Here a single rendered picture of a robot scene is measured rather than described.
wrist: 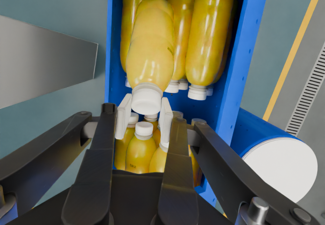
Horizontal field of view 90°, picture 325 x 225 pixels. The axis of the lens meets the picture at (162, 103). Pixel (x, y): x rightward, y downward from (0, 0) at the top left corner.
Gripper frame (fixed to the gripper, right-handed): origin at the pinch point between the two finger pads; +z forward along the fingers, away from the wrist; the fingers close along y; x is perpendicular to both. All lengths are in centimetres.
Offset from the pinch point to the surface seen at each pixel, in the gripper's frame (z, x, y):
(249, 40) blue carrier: 7.2, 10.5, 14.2
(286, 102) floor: 127, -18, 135
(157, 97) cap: 2.1, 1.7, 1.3
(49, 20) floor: 128, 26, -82
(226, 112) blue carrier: 6.0, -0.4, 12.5
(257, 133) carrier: 28.8, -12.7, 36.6
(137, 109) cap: 2.7, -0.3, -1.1
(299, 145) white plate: 24, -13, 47
